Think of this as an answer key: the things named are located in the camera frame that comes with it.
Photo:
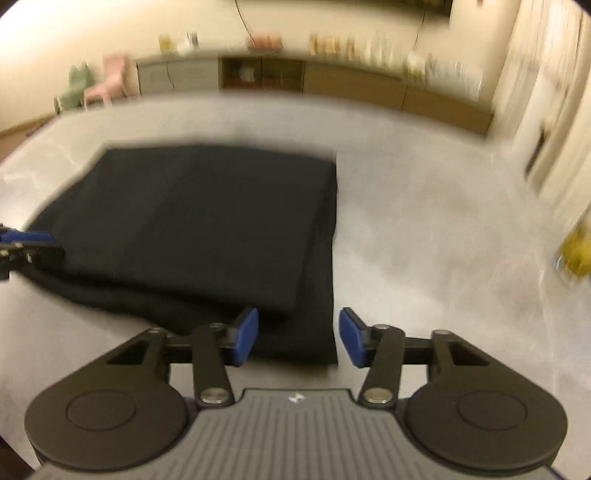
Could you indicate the green plastic chair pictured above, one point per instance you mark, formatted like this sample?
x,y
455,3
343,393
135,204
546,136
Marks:
x,y
74,90

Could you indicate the white power strip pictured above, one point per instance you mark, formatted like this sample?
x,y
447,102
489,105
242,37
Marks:
x,y
187,45

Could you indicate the gold tissue box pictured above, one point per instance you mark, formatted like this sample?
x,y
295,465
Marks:
x,y
414,64

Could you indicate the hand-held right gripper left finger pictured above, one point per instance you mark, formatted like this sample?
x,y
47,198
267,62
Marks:
x,y
244,334

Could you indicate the dark pants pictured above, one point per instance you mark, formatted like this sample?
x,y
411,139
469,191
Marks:
x,y
198,221

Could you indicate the yellow cup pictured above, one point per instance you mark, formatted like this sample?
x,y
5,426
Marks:
x,y
165,44

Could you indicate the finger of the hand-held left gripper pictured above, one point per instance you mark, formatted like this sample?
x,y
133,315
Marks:
x,y
18,236

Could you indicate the long television cabinet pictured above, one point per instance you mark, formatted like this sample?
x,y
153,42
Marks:
x,y
351,85

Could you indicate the pink plastic chair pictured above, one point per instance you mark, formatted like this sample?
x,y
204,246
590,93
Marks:
x,y
108,83

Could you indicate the small gold ornament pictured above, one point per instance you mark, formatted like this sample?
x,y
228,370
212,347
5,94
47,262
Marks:
x,y
351,47
314,45

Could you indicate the yellow blurred object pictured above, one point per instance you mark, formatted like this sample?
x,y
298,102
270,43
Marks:
x,y
577,254

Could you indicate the white storage box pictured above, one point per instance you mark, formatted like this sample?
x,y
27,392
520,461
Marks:
x,y
455,78

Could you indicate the cream curtain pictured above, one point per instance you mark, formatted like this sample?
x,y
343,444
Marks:
x,y
554,55

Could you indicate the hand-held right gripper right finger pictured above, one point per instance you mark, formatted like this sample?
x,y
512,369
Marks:
x,y
348,337

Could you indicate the wide gold ornament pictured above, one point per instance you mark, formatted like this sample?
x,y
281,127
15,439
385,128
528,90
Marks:
x,y
330,45

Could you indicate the plate of fruit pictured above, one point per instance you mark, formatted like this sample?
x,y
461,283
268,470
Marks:
x,y
265,42

